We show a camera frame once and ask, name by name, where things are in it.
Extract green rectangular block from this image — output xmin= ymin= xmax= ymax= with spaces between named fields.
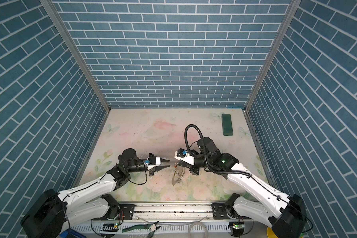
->
xmin=221 ymin=114 xmax=234 ymax=136

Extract aluminium mounting rail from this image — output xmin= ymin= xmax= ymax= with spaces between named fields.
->
xmin=47 ymin=201 xmax=298 ymax=238

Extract metal key organizer ring plate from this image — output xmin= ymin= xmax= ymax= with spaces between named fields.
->
xmin=172 ymin=165 xmax=185 ymax=186

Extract wrist white camera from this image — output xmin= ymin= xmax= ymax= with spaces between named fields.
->
xmin=175 ymin=148 xmax=195 ymax=166
xmin=144 ymin=153 xmax=161 ymax=171

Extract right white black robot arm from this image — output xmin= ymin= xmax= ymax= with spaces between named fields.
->
xmin=175 ymin=124 xmax=313 ymax=238

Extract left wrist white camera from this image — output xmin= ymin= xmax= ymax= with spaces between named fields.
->
xmin=144 ymin=153 xmax=161 ymax=171

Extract yellow cup with screws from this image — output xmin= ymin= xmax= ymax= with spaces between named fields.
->
xmin=267 ymin=228 xmax=278 ymax=238

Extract green handled pliers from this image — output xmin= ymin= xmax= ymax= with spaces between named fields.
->
xmin=122 ymin=221 xmax=161 ymax=238

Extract blue device box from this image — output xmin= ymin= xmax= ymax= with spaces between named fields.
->
xmin=59 ymin=229 xmax=86 ymax=238

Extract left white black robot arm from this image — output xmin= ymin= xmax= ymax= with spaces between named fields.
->
xmin=20 ymin=148 xmax=169 ymax=238

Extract clear plastic tube loop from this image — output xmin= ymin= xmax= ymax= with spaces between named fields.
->
xmin=187 ymin=221 xmax=209 ymax=238

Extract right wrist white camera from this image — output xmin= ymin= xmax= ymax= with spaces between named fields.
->
xmin=175 ymin=148 xmax=195 ymax=166

